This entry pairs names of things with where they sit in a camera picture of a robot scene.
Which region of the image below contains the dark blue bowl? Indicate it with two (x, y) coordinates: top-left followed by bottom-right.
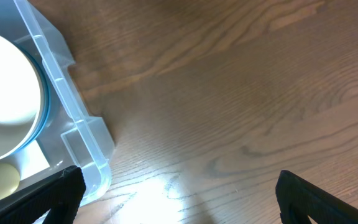
(12, 43), (51, 154)

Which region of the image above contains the large cream bowl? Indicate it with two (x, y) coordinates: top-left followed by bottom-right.
(0, 36), (42, 160)

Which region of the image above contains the clear plastic storage container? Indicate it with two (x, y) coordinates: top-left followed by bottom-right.
(0, 0), (114, 205)

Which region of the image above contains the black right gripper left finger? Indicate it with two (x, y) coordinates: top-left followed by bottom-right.
(0, 166), (86, 223)

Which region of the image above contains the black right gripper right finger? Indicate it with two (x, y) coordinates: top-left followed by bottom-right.
(275, 170), (358, 224)

